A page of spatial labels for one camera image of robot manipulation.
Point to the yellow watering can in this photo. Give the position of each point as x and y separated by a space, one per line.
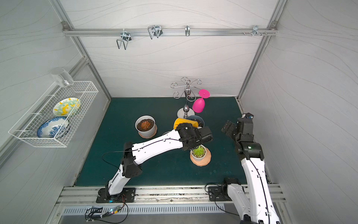
179 121

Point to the yellow green patterned plate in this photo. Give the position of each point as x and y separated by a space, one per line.
66 107

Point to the aluminium wall rail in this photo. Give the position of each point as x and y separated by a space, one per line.
166 32

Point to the metal double hook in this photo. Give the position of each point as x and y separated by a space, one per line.
124 39
155 31

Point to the white pot red succulent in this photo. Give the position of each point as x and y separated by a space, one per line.
144 123

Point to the silver glass hanger stand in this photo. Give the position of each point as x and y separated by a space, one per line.
188 93

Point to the small metal hook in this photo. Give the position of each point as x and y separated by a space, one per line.
187 30

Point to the pink wine glass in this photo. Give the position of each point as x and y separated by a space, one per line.
199 104

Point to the metal hook right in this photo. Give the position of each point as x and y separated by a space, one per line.
255 31

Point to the green table mat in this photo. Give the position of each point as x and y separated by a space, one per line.
171 168

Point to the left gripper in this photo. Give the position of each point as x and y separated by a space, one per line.
206 134

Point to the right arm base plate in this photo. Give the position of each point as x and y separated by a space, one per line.
216 195

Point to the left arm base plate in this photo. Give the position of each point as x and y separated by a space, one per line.
127 195

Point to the metal double hook middle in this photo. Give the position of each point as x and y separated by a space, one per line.
155 31

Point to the white pot green succulent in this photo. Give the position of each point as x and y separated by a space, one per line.
199 152

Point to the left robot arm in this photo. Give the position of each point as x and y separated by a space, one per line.
136 154

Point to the metal double hook left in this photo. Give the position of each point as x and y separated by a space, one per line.
124 39

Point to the clear glass cup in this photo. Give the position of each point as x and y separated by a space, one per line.
62 77

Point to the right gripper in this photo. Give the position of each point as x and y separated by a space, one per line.
229 128

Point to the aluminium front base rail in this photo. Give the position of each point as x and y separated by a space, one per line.
176 194

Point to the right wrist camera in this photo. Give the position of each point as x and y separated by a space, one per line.
247 116

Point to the blue white patterned plate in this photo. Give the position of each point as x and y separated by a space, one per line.
56 127

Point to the blue-grey pot pink succulent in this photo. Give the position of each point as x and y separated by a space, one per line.
198 119

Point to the white wire basket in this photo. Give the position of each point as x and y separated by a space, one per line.
25 129

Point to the terracotta saucer back left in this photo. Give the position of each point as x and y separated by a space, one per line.
148 134

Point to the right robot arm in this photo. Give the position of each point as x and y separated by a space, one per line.
259 208

